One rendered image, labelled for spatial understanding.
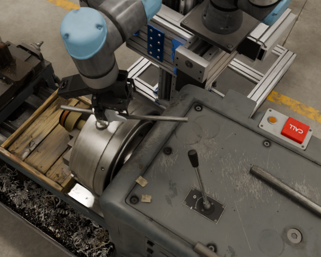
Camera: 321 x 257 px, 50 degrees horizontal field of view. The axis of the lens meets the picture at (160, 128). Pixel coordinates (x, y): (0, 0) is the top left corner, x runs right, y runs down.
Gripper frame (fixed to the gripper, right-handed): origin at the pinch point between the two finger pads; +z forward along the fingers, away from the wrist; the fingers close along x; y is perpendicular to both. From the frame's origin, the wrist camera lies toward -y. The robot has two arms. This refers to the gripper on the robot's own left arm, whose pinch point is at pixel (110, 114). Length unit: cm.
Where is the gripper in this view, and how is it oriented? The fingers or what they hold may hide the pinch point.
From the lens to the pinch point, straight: 89.3
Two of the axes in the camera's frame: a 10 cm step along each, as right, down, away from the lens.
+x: 2.0, -9.1, 3.7
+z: 0.6, 3.8, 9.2
